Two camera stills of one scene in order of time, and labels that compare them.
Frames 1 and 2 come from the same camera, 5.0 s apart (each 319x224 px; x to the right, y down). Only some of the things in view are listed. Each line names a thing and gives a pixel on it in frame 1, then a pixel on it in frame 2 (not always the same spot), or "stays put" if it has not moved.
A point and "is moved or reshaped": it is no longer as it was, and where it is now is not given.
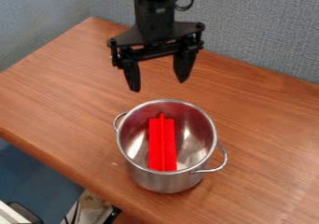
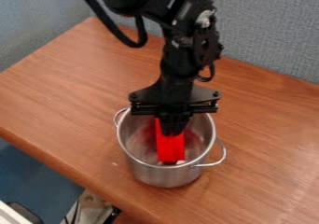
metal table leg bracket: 90,209 stays put
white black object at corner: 14,214 stays put
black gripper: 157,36 to 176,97
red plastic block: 160,144 is moved or reshaped
